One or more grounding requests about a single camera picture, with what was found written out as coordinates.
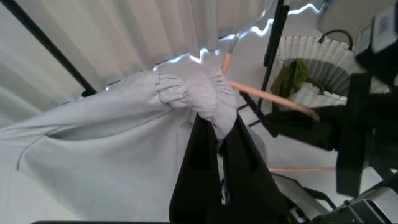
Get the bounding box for white laundry basket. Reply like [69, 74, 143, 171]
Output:
[272, 29, 389, 113]

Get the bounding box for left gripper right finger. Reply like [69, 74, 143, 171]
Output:
[223, 114, 290, 224]

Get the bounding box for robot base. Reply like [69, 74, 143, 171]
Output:
[270, 172, 398, 224]

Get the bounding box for pink clothes hanger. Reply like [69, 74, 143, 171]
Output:
[221, 34, 336, 174]

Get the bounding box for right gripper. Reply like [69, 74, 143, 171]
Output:
[264, 0, 398, 198]

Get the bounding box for black clothes rack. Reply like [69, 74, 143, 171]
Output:
[0, 0, 290, 128]

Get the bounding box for green garment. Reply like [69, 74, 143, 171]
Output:
[269, 58, 312, 99]

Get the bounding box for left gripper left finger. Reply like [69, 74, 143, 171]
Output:
[169, 113, 224, 224]

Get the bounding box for pale grey shorts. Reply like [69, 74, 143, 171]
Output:
[0, 67, 270, 223]

